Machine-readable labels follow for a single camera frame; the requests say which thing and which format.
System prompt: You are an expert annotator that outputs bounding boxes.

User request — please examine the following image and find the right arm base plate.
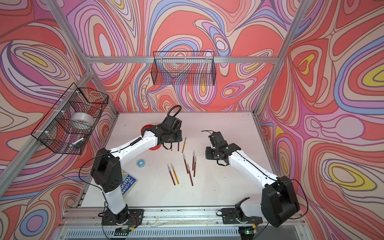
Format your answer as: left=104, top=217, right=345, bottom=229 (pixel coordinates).
left=216, top=208, right=263, bottom=226

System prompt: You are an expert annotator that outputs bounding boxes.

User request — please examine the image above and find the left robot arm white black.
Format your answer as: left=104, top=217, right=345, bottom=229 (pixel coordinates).
left=91, top=124, right=182, bottom=218

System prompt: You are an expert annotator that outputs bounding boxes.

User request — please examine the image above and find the white tape roll in basket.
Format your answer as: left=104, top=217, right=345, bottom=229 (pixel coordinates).
left=70, top=113, right=95, bottom=131

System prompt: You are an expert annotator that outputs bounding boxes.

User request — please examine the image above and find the red pen cup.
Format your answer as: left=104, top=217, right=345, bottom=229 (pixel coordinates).
left=141, top=125, right=161, bottom=151

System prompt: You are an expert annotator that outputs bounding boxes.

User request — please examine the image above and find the black wire basket wall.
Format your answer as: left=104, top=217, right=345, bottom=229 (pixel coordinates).
left=31, top=83, right=109, bottom=155
left=151, top=50, right=217, bottom=87

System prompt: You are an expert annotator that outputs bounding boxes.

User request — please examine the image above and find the black wire basket back wall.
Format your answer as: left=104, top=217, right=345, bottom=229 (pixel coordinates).
left=151, top=50, right=217, bottom=87

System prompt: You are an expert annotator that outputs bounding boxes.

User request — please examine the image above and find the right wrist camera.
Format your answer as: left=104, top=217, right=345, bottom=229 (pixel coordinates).
left=209, top=132, right=227, bottom=148

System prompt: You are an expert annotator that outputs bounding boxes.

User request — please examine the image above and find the treehouse storey book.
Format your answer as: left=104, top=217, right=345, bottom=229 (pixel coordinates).
left=120, top=170, right=138, bottom=198

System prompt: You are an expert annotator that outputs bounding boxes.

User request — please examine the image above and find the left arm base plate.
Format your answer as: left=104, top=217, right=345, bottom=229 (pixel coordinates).
left=102, top=209, right=144, bottom=227

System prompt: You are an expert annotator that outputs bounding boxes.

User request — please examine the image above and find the black wire basket left wall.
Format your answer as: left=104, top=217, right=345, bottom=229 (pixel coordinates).
left=31, top=83, right=109, bottom=155

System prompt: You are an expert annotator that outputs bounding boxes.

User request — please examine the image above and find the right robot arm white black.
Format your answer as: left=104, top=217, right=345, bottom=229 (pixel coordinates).
left=205, top=144, right=300, bottom=228

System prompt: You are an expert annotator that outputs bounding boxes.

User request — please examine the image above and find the blue tape roll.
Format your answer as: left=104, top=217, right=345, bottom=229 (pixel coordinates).
left=137, top=159, right=146, bottom=168

